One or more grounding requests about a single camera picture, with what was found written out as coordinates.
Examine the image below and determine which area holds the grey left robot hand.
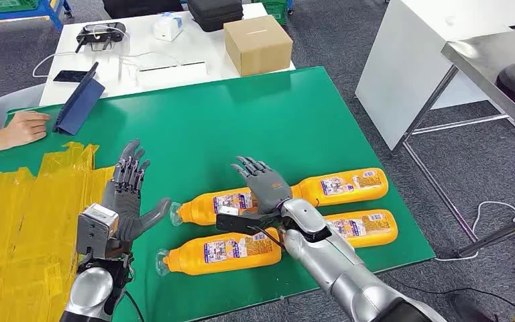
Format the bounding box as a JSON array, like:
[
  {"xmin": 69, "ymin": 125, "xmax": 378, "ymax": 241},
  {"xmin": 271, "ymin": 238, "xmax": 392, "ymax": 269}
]
[{"xmin": 101, "ymin": 139, "xmax": 172, "ymax": 244}]

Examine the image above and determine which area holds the blue tablet case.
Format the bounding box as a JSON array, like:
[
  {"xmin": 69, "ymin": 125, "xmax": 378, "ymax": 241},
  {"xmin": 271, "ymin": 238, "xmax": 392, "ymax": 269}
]
[{"xmin": 53, "ymin": 62, "xmax": 106, "ymax": 136}]

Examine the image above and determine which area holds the yellow tape patch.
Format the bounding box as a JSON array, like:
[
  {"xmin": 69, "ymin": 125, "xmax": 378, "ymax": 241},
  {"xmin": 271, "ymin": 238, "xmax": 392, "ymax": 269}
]
[{"xmin": 0, "ymin": 141, "xmax": 115, "ymax": 322}]

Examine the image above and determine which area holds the black smartphone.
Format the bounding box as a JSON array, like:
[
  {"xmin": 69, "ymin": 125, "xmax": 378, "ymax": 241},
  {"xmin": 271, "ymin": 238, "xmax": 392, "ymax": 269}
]
[{"xmin": 53, "ymin": 70, "xmax": 91, "ymax": 84}]

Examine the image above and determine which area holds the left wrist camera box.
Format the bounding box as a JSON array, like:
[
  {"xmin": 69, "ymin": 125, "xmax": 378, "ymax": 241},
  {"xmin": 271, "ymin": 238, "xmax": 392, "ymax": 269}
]
[{"xmin": 76, "ymin": 203, "xmax": 121, "ymax": 261}]

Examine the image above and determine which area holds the black shoe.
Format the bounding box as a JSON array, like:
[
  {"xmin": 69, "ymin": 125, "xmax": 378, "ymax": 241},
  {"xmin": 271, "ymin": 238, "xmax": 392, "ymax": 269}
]
[{"xmin": 446, "ymin": 293, "xmax": 500, "ymax": 322}]

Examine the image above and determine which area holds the black controller with antennas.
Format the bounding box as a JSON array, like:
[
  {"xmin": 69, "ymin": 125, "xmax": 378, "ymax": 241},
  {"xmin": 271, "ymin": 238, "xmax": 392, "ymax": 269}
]
[{"xmin": 75, "ymin": 21, "xmax": 127, "ymax": 53}]

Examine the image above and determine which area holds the steel table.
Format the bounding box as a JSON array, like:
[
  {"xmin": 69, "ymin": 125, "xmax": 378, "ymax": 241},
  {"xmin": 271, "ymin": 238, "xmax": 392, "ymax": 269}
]
[{"xmin": 390, "ymin": 26, "xmax": 515, "ymax": 259}]

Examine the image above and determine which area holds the black hard case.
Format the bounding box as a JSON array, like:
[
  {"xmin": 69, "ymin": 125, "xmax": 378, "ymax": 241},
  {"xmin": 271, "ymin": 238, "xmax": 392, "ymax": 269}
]
[{"xmin": 187, "ymin": 0, "xmax": 244, "ymax": 33}]

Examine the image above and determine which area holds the black metal bar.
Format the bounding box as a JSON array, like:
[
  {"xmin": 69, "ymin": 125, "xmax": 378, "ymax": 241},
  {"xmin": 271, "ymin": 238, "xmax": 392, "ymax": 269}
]
[{"xmin": 457, "ymin": 209, "xmax": 515, "ymax": 260}]

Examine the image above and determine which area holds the small white box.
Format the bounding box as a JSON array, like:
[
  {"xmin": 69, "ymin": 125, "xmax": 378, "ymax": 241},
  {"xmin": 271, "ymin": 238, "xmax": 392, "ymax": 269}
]
[{"xmin": 153, "ymin": 11, "xmax": 184, "ymax": 42}]

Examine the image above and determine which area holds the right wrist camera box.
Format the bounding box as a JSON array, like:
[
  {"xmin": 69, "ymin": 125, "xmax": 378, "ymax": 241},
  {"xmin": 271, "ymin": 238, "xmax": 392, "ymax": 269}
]
[{"xmin": 215, "ymin": 205, "xmax": 285, "ymax": 237}]

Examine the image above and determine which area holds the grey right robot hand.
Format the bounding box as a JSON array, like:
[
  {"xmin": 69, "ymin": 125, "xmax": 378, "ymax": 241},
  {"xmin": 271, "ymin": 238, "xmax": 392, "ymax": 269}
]
[{"xmin": 231, "ymin": 156, "xmax": 294, "ymax": 217}]

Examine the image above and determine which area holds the brown cardboard box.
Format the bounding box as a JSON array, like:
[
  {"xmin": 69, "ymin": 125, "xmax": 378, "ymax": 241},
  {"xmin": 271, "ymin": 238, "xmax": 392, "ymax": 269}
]
[{"xmin": 223, "ymin": 14, "xmax": 294, "ymax": 77}]

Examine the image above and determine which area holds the green plastic crate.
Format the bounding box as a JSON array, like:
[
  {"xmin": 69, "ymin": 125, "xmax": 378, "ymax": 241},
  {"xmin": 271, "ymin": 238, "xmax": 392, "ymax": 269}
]
[
  {"xmin": 0, "ymin": 0, "xmax": 41, "ymax": 13},
  {"xmin": 251, "ymin": 0, "xmax": 290, "ymax": 26}
]

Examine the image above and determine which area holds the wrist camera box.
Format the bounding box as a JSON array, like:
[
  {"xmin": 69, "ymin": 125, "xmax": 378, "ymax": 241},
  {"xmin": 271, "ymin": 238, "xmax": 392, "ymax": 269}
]
[
  {"xmin": 76, "ymin": 203, "xmax": 121, "ymax": 261},
  {"xmin": 215, "ymin": 205, "xmax": 285, "ymax": 237}
]

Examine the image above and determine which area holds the black bag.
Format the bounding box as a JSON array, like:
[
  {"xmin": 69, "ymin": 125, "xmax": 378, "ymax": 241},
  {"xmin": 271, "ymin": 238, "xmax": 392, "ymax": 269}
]
[{"xmin": 102, "ymin": 0, "xmax": 184, "ymax": 19}]

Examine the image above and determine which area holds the white desk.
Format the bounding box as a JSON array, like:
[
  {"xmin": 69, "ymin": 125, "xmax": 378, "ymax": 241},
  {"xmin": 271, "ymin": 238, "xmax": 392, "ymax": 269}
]
[{"xmin": 355, "ymin": 0, "xmax": 515, "ymax": 152}]

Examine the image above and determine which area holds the white floor cable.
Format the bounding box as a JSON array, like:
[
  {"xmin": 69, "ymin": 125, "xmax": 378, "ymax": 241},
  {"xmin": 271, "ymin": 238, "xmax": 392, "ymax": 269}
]
[{"xmin": 434, "ymin": 201, "xmax": 515, "ymax": 262}]

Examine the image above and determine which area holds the long white power strip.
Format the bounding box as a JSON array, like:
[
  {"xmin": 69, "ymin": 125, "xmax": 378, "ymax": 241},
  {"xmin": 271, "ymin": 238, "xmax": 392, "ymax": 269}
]
[{"xmin": 135, "ymin": 60, "xmax": 209, "ymax": 88}]

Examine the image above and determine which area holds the black floor cable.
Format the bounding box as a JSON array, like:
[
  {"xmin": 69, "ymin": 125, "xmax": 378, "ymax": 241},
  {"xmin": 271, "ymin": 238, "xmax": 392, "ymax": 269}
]
[{"xmin": 386, "ymin": 271, "xmax": 515, "ymax": 317}]

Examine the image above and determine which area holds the orange detergent bottle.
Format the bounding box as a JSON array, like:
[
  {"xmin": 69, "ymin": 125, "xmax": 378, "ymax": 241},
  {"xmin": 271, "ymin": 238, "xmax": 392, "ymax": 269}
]
[
  {"xmin": 290, "ymin": 167, "xmax": 390, "ymax": 208},
  {"xmin": 156, "ymin": 227, "xmax": 282, "ymax": 277},
  {"xmin": 170, "ymin": 187, "xmax": 260, "ymax": 227},
  {"xmin": 324, "ymin": 209, "xmax": 399, "ymax": 249}
]

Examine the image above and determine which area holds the white table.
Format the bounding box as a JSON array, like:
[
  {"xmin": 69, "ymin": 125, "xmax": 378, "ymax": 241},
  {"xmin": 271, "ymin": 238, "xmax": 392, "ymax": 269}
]
[{"xmin": 38, "ymin": 2, "xmax": 296, "ymax": 107}]

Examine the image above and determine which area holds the person's left hand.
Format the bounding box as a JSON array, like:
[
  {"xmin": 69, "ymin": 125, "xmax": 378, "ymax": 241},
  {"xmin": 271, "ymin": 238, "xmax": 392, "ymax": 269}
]
[{"xmin": 3, "ymin": 110, "xmax": 52, "ymax": 148}]

